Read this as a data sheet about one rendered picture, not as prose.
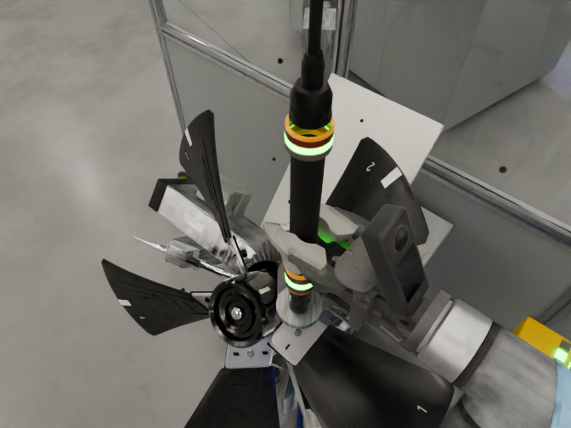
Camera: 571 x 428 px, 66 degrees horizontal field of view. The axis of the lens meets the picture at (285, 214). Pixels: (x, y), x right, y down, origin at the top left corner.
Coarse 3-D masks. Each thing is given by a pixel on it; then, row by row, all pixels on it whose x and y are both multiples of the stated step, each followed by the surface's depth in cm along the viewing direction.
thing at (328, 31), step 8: (328, 8) 97; (304, 16) 95; (328, 16) 95; (304, 24) 93; (328, 24) 93; (304, 32) 93; (328, 32) 92; (304, 40) 94; (328, 40) 94; (304, 48) 96; (328, 48) 95; (328, 56) 97
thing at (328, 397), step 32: (320, 352) 73; (352, 352) 74; (384, 352) 74; (320, 384) 71; (352, 384) 71; (384, 384) 71; (416, 384) 71; (448, 384) 70; (320, 416) 69; (352, 416) 69; (384, 416) 69; (416, 416) 69
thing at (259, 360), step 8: (256, 344) 81; (264, 344) 82; (232, 352) 80; (240, 352) 80; (256, 352) 81; (272, 352) 82; (232, 360) 80; (240, 360) 81; (248, 360) 81; (256, 360) 82; (264, 360) 82; (232, 368) 80; (240, 368) 81
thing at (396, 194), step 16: (368, 144) 71; (352, 160) 73; (368, 160) 69; (384, 160) 66; (352, 176) 72; (368, 176) 68; (384, 176) 65; (400, 176) 63; (336, 192) 74; (352, 192) 70; (368, 192) 67; (384, 192) 64; (400, 192) 62; (352, 208) 68; (368, 208) 65; (416, 208) 60; (416, 224) 59; (320, 240) 70; (416, 240) 58
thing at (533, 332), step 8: (528, 320) 89; (520, 328) 89; (528, 328) 88; (536, 328) 88; (544, 328) 88; (520, 336) 87; (528, 336) 87; (536, 336) 87; (544, 336) 87; (552, 336) 87; (560, 336) 87; (536, 344) 86; (544, 344) 86; (552, 344) 86; (544, 352) 85; (552, 352) 85; (568, 352) 85; (560, 360) 84; (568, 360) 84
